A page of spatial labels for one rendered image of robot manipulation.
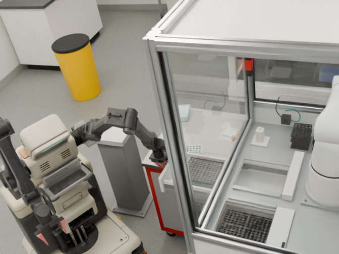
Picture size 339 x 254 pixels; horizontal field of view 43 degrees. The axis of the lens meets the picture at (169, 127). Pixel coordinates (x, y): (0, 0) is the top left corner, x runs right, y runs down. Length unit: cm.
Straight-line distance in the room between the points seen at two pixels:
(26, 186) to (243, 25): 120
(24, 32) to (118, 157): 292
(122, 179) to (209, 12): 203
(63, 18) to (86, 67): 103
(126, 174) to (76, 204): 76
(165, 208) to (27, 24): 329
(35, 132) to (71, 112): 265
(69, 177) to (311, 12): 151
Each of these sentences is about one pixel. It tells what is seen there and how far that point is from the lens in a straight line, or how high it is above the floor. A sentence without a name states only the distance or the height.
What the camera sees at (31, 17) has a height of 74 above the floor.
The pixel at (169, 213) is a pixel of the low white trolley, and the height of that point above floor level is 30.
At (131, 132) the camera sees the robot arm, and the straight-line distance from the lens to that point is 193.
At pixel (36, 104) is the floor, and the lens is 520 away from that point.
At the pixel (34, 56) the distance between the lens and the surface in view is 578.
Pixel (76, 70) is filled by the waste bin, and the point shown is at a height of 40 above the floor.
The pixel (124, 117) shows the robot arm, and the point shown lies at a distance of 192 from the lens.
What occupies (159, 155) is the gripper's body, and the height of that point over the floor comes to 101.
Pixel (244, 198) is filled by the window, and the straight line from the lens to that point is 162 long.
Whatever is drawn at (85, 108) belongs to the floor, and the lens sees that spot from 483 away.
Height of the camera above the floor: 255
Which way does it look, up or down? 37 degrees down
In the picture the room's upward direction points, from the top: 11 degrees counter-clockwise
